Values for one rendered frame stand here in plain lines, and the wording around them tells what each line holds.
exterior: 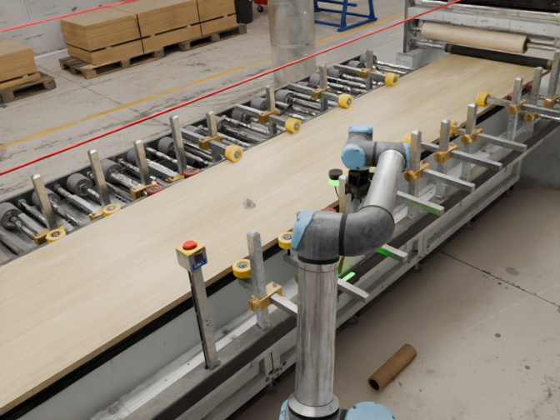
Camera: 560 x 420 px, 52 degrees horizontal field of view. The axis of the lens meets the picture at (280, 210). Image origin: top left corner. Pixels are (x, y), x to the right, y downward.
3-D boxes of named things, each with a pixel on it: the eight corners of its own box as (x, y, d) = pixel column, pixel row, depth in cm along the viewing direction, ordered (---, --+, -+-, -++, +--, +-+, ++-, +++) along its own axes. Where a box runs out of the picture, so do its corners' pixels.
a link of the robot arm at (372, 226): (389, 231, 144) (412, 135, 200) (340, 226, 147) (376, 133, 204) (388, 269, 149) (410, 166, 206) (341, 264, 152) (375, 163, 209)
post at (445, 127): (443, 205, 297) (451, 118, 272) (440, 208, 295) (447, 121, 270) (437, 203, 299) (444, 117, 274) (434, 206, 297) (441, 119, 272)
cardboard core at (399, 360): (417, 348, 290) (381, 382, 273) (416, 359, 295) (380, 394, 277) (403, 341, 296) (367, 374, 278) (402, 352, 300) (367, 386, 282)
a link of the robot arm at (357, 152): (372, 148, 196) (377, 134, 206) (338, 147, 199) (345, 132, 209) (372, 172, 200) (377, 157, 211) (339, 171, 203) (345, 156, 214)
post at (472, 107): (468, 187, 311) (477, 102, 287) (465, 189, 309) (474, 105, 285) (462, 185, 314) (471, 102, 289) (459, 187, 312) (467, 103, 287)
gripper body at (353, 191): (344, 196, 226) (343, 168, 220) (357, 187, 231) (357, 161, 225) (359, 202, 221) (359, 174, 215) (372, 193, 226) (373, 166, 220)
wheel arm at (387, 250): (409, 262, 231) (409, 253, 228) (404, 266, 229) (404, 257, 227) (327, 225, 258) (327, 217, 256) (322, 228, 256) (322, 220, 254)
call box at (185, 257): (208, 264, 184) (205, 245, 180) (191, 275, 180) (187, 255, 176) (195, 257, 189) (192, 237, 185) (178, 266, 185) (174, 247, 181)
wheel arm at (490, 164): (502, 169, 269) (502, 162, 267) (498, 172, 266) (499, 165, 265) (412, 142, 300) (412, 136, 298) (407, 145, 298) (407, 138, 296)
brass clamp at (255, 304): (283, 297, 220) (282, 287, 218) (258, 315, 213) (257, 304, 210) (272, 290, 224) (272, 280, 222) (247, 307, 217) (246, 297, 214)
